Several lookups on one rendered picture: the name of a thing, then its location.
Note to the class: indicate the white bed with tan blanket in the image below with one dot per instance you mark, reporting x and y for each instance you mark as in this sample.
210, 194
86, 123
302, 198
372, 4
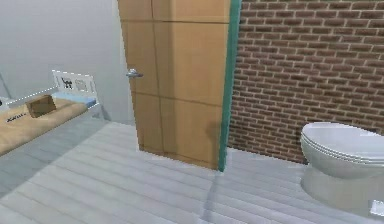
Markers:
36, 116

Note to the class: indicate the brown box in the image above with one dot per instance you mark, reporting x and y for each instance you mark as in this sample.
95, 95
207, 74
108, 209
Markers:
41, 105

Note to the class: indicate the white toilet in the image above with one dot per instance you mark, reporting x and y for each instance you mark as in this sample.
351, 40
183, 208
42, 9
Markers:
343, 160

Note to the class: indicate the wooden room door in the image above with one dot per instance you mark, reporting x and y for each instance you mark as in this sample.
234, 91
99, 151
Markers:
186, 83

